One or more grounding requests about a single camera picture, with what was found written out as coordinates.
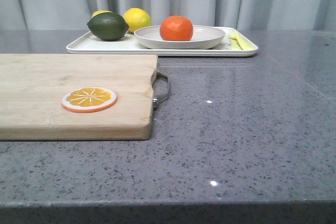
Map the beige round plate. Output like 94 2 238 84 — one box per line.
133 25 226 50

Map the yellow lemon behind lime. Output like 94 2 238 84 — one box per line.
91 10 111 18

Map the dark green lime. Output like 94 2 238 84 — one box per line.
87 12 129 41

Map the metal cutting board handle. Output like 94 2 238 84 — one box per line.
152 71 171 110

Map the orange slice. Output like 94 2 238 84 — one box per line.
61 87 118 113

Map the orange mandarin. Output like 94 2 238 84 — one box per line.
160 15 193 41

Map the yellow plastic fork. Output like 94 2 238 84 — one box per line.
228 31 242 50

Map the wooden cutting board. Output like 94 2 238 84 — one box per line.
1 54 158 141

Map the white bear print tray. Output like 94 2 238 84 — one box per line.
66 25 258 57

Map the yellow plastic knife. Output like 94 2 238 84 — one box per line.
235 32 254 50

